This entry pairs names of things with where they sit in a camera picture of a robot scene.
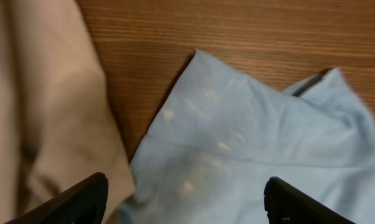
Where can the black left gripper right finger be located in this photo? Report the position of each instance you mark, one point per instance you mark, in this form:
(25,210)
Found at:
(285,204)

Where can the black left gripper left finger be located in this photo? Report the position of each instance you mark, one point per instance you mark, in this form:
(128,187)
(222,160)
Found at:
(83,203)

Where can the light blue t-shirt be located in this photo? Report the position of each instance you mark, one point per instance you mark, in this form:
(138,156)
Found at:
(221,135)

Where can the beige folded trousers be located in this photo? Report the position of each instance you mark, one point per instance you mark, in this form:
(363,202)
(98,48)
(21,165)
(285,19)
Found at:
(56,126)

